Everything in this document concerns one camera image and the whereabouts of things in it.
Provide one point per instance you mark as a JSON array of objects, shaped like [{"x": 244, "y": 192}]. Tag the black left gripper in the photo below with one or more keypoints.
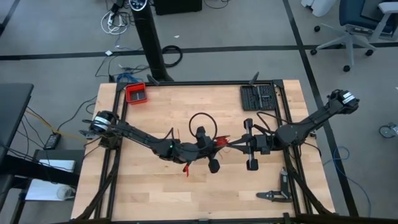
[{"x": 214, "y": 166}]

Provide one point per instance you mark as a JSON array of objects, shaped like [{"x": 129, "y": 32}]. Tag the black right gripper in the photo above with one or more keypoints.
[{"x": 252, "y": 165}]

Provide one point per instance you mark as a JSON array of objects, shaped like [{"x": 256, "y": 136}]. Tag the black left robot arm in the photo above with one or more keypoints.
[{"x": 140, "y": 137}]

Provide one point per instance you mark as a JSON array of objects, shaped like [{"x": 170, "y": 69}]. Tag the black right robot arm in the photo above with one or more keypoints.
[{"x": 311, "y": 119}]

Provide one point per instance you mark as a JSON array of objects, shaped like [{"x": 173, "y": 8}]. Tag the black bit set case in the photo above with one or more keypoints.
[{"x": 248, "y": 99}]

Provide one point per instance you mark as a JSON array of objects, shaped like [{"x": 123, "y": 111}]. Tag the black utility knife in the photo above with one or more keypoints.
[{"x": 284, "y": 180}]

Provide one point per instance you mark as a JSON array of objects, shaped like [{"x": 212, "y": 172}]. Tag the black pliers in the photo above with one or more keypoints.
[{"x": 273, "y": 196}]

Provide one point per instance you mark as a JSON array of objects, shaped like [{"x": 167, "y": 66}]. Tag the red plastic bin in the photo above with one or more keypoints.
[{"x": 127, "y": 93}]

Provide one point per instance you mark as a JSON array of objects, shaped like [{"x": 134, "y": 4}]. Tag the small white plug adapter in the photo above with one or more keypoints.
[{"x": 109, "y": 53}]

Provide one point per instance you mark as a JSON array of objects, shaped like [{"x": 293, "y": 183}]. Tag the black computer case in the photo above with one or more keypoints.
[{"x": 177, "y": 7}]

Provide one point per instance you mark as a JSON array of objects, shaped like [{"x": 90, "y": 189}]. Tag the grey caster wheel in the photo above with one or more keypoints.
[{"x": 387, "y": 130}]

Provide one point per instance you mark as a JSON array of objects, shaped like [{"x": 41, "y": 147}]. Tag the clear plastic cup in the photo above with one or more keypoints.
[{"x": 65, "y": 193}]

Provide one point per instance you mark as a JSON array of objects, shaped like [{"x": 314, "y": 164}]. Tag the white trash bin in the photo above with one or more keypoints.
[{"x": 320, "y": 7}]

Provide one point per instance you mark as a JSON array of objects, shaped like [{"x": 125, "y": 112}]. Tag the white flat box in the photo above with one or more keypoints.
[{"x": 57, "y": 165}]

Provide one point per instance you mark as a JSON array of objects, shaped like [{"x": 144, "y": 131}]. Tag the black power adapter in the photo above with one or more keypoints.
[{"x": 52, "y": 141}]

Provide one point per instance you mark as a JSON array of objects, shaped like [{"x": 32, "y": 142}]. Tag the white power strip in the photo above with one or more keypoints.
[{"x": 110, "y": 20}]

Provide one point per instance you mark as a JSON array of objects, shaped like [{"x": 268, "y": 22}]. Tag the grey blue office chair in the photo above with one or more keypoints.
[{"x": 351, "y": 15}]

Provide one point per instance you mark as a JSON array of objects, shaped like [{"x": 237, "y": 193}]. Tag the white paper sheet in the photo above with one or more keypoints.
[{"x": 37, "y": 189}]

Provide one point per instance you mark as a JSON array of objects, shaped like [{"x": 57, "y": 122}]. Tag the black low shelf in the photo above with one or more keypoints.
[{"x": 18, "y": 168}]

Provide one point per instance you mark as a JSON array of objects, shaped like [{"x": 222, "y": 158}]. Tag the dark desk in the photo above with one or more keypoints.
[{"x": 12, "y": 109}]

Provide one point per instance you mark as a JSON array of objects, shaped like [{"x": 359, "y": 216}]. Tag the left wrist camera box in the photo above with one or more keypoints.
[{"x": 194, "y": 147}]

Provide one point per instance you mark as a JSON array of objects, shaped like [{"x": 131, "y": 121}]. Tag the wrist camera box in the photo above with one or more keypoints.
[
  {"x": 194, "y": 147},
  {"x": 262, "y": 144}
]

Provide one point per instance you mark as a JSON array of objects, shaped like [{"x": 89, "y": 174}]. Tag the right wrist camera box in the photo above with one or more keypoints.
[{"x": 262, "y": 144}]

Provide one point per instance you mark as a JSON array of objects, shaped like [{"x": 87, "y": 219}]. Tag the black aluminium table frame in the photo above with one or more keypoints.
[{"x": 202, "y": 83}]

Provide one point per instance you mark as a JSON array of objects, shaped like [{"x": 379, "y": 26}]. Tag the grey metal base bracket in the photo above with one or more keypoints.
[{"x": 312, "y": 134}]

